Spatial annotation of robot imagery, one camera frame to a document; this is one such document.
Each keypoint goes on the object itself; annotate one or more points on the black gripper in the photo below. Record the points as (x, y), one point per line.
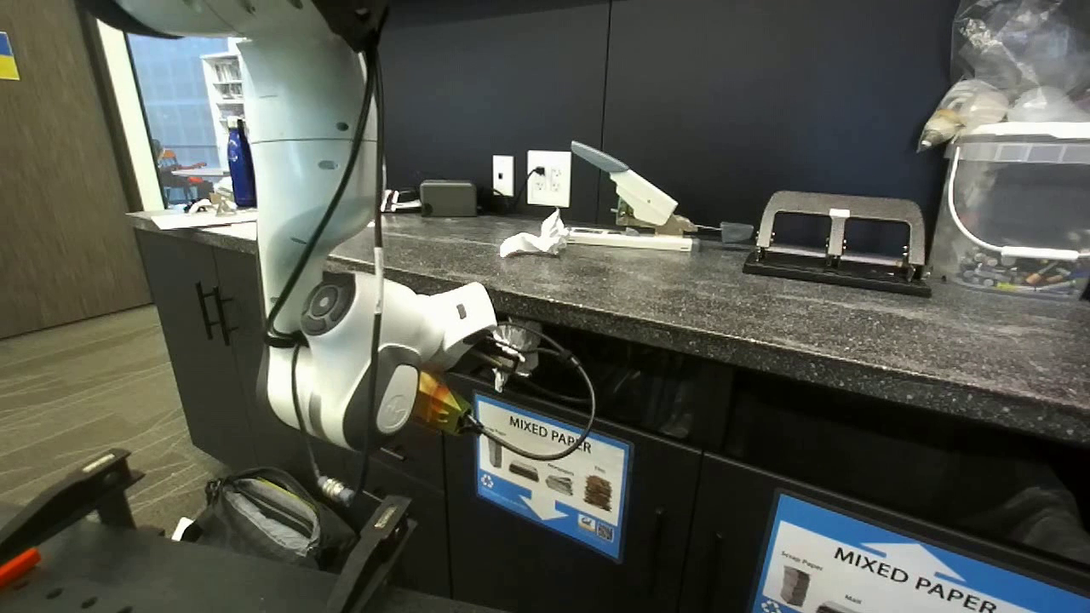
(479, 361)

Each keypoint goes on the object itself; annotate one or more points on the white paper piece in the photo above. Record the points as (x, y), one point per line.
(523, 346)

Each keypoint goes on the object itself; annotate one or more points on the white cloth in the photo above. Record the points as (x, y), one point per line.
(540, 239)

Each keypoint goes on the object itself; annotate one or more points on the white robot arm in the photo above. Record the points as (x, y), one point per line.
(309, 139)

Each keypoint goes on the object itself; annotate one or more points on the clear bin liner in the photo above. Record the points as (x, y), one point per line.
(647, 379)
(908, 466)

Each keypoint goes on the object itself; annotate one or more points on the black bin door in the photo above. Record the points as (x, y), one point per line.
(658, 497)
(725, 533)

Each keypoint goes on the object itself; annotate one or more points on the blue mixed paper sign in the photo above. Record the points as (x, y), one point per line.
(550, 490)
(908, 568)

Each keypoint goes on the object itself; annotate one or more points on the black power adapter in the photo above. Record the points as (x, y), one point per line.
(447, 199)

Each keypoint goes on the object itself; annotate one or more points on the small white outlet plate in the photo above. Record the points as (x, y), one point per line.
(503, 175)

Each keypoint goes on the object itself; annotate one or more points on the large white outlet plate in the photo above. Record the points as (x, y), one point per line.
(550, 180)

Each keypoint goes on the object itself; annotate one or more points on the white power strip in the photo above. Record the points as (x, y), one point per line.
(394, 201)

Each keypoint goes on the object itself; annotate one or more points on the black drawer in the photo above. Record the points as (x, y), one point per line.
(414, 521)

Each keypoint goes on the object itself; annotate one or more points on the grey backpack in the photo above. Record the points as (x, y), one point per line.
(266, 517)

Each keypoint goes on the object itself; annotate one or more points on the blue water bottle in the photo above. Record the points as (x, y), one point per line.
(239, 173)

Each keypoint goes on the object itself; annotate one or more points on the black cabinet door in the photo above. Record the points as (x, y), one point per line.
(170, 343)

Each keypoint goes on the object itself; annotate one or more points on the flat white paper sheet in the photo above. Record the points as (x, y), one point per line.
(181, 220)

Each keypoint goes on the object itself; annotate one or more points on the small white paper slip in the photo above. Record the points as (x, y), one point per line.
(181, 530)

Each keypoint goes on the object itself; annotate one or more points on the white shelf unit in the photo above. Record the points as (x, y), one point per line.
(226, 104)

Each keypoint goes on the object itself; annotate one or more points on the clear plastic container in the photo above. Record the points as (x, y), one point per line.
(1008, 205)

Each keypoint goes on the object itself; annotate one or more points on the clear plastic bags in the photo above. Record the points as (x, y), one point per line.
(1008, 56)

